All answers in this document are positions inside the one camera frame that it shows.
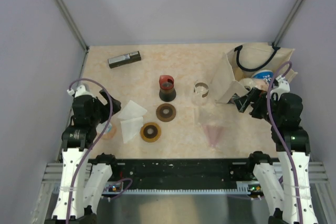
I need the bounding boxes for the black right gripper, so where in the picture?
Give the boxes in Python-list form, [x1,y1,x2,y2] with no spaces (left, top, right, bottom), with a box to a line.
[234,86,282,125]

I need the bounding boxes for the white paper coffee filter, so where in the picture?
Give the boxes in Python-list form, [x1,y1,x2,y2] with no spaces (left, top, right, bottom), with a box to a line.
[121,116,144,144]
[118,100,147,120]

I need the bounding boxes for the light wooden dripper ring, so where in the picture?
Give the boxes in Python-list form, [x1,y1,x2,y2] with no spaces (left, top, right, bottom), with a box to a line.
[140,122,162,143]

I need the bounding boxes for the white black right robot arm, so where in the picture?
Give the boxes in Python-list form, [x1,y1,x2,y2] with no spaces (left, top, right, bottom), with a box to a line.
[233,88,318,223]

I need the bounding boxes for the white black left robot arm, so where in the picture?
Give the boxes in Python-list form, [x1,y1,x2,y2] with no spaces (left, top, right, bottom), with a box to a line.
[44,85,121,223]

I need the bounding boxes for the pink glass dripper cone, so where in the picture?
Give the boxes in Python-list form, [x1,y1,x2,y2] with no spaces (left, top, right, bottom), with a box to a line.
[202,124,226,148]

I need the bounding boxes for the beige round package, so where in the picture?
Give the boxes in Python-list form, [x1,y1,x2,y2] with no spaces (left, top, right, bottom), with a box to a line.
[237,78,269,97]

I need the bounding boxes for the blue white packet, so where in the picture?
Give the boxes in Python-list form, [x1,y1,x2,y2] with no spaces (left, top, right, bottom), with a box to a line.
[251,69,274,91]

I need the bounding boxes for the beige canvas tote bag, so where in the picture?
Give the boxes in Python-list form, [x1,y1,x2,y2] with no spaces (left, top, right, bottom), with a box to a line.
[209,43,295,103]

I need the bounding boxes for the black rectangular box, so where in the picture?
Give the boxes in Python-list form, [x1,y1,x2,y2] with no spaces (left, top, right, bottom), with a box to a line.
[108,51,142,69]

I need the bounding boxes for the clear glass beaker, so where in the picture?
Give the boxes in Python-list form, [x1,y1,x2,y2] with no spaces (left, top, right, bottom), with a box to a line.
[192,80,209,106]

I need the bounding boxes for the black carafe with red lid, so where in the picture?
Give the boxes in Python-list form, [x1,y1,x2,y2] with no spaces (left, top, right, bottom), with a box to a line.
[159,75,176,102]

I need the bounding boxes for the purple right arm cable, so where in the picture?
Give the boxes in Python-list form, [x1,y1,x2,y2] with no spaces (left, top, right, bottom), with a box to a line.
[266,60,304,224]

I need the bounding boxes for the dark wooden dripper ring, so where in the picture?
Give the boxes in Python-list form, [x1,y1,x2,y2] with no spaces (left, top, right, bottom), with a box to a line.
[155,103,177,123]

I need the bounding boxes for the grey cable duct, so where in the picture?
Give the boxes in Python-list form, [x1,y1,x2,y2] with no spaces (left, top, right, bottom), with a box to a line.
[52,182,267,196]

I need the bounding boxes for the aluminium frame rail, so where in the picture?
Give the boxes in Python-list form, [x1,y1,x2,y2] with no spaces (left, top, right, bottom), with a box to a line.
[42,159,328,183]

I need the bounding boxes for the left corner aluminium post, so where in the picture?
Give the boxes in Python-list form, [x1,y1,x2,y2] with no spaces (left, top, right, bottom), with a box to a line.
[54,0,89,52]

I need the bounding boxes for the corner aluminium post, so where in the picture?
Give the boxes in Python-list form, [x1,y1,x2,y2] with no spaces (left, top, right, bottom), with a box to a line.
[270,0,305,47]
[54,0,89,52]

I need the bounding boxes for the right corner aluminium post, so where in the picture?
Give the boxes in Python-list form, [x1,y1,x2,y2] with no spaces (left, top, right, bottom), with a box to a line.
[270,0,305,47]

